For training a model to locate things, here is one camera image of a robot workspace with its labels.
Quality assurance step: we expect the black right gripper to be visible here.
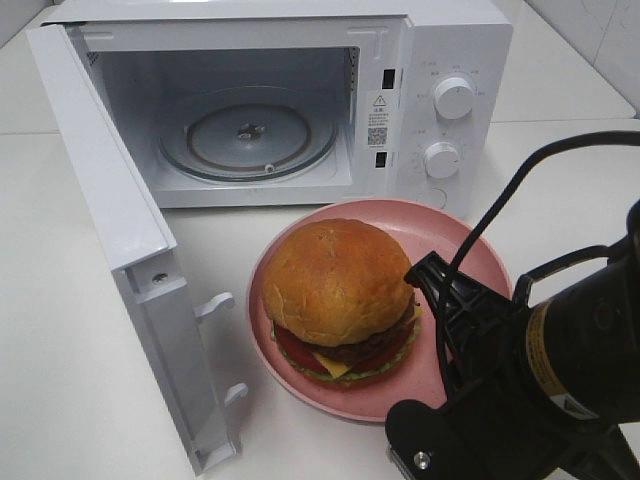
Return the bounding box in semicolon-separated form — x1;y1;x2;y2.
385;251;550;479

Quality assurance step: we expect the glass microwave turntable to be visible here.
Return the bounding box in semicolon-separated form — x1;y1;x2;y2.
158;86;338;183

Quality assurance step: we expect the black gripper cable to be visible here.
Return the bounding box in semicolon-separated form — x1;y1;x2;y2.
434;130;640;401

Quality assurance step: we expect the toy hamburger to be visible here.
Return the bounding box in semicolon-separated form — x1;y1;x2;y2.
260;218;421;384

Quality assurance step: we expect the white microwave knob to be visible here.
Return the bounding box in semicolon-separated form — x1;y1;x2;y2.
424;141;462;179
434;75;475;120

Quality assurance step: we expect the white microwave door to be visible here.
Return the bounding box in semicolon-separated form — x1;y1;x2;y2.
27;24;248;475

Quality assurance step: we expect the pink round plate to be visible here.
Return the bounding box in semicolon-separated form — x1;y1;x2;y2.
246;198;514;419

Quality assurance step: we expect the round white door button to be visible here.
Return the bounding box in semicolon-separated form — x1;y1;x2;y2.
416;187;447;209

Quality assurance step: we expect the white microwave oven body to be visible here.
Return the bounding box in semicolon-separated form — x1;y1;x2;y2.
38;1;512;216

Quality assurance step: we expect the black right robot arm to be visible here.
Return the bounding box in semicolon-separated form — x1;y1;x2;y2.
385;207;639;479

